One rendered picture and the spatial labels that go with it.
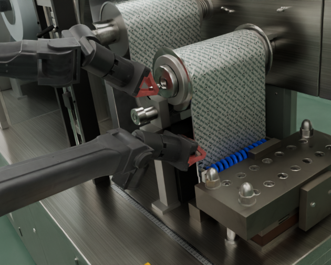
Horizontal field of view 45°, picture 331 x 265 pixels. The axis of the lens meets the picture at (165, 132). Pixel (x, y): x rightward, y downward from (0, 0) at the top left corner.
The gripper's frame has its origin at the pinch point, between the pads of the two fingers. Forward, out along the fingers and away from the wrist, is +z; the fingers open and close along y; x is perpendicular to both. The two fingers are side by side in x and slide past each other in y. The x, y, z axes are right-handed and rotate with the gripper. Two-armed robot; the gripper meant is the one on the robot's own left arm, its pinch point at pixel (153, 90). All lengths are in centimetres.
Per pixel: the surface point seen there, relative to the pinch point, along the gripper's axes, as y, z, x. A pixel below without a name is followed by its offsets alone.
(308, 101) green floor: -118, 289, 70
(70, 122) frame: -38.6, 8.8, -18.1
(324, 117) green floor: -88, 270, 57
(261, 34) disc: 7.5, 17.5, 23.8
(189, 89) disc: 8.6, 1.6, 3.2
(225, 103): 9.2, 14.0, 4.7
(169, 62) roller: 2.9, -1.7, 6.8
